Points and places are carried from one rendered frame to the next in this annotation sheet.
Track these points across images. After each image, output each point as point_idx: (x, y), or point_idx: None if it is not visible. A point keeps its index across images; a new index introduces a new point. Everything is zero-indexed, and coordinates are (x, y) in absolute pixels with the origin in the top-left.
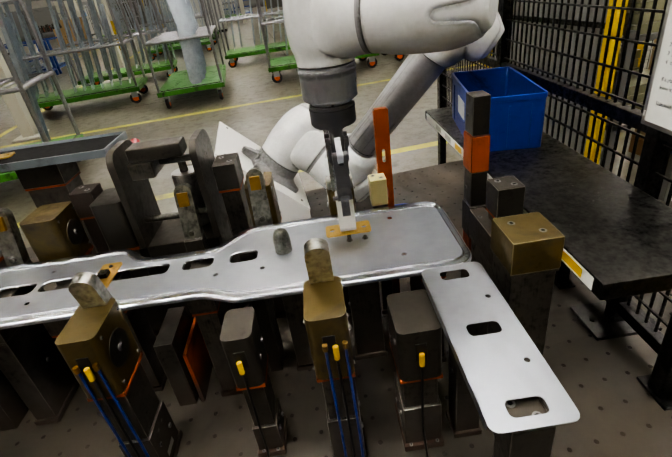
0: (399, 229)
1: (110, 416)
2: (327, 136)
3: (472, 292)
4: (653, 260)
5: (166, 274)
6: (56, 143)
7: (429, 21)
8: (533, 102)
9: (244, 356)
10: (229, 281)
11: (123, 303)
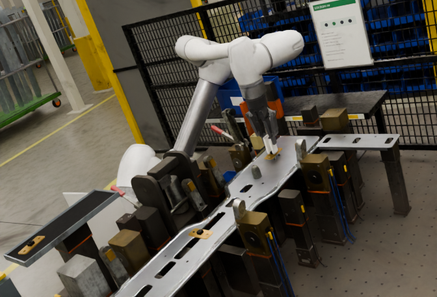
0: (285, 146)
1: (274, 268)
2: (255, 112)
3: (339, 138)
4: (369, 103)
5: (227, 212)
6: (55, 219)
7: (292, 50)
8: (275, 82)
9: (302, 201)
10: (260, 192)
11: (233, 225)
